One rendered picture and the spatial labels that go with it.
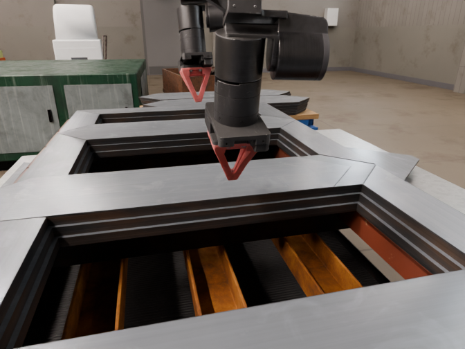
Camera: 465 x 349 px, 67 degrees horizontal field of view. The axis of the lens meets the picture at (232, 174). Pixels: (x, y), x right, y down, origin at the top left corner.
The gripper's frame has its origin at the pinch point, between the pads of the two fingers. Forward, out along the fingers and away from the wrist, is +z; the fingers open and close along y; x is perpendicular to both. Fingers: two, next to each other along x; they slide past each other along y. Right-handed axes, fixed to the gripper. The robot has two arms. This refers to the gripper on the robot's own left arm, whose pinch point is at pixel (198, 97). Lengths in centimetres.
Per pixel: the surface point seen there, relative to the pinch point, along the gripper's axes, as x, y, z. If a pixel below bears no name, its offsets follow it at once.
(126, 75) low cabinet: 25, 236, -42
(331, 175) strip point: -23.2, -17.4, 18.6
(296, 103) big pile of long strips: -53, 66, 0
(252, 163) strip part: -9.7, -7.2, 15.6
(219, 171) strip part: -1.4, -9.9, 16.1
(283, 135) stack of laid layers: -27.2, 18.1, 11.2
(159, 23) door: -52, 959, -290
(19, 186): 36.8, -8.9, 14.7
